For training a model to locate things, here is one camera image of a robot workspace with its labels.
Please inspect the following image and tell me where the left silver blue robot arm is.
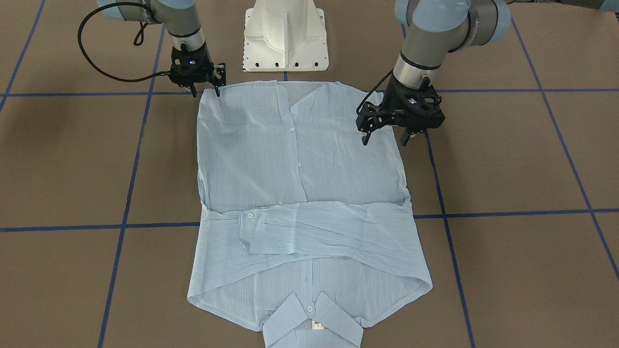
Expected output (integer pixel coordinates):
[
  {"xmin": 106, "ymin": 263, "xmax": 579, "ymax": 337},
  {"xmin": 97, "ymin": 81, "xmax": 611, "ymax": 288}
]
[{"xmin": 356, "ymin": 0, "xmax": 512, "ymax": 145}]

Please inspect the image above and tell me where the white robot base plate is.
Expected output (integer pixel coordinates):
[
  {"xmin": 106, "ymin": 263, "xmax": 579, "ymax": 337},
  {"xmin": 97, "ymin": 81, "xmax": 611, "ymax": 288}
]
[{"xmin": 242, "ymin": 0, "xmax": 329, "ymax": 72}]

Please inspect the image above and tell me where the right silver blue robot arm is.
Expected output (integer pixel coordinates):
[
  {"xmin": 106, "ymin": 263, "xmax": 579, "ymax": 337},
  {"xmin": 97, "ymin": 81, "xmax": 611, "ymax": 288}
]
[{"xmin": 88, "ymin": 0, "xmax": 226, "ymax": 97}]

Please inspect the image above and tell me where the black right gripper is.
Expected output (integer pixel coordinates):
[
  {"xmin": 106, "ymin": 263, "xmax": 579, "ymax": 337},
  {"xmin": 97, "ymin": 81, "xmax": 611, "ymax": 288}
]
[{"xmin": 169, "ymin": 43, "xmax": 226, "ymax": 98}]

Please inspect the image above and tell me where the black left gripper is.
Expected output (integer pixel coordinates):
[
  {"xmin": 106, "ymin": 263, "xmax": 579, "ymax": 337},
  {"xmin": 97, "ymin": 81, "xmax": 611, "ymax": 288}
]
[{"xmin": 356, "ymin": 75, "xmax": 446, "ymax": 147}]

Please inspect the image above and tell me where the light blue button-up shirt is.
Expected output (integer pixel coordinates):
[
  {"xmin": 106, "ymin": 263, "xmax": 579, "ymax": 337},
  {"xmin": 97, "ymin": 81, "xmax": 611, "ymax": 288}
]
[{"xmin": 187, "ymin": 81, "xmax": 433, "ymax": 348}]

